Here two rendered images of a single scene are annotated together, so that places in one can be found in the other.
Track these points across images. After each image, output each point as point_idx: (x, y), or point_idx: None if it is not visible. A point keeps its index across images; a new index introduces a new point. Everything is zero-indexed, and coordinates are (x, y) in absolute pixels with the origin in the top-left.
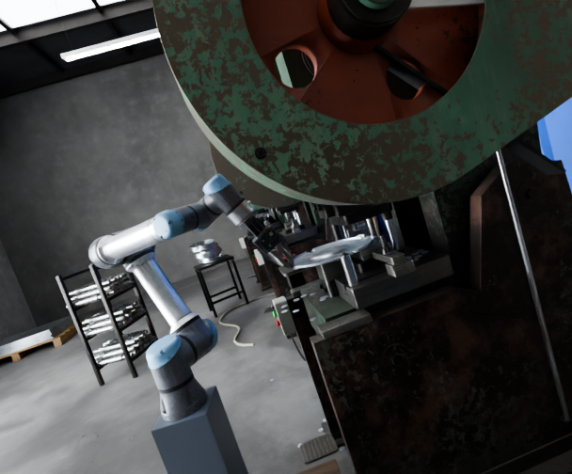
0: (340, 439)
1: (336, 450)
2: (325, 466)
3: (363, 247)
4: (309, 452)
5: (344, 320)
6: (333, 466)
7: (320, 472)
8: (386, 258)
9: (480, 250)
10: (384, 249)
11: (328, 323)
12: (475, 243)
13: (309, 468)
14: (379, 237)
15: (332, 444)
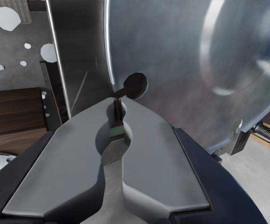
0: (34, 3)
1: (29, 23)
2: (37, 133)
3: (255, 121)
4: None
5: (124, 151)
6: (43, 134)
7: (32, 137)
8: (233, 139)
9: (266, 122)
10: (252, 132)
11: (104, 152)
12: None
13: (21, 132)
14: None
15: (25, 11)
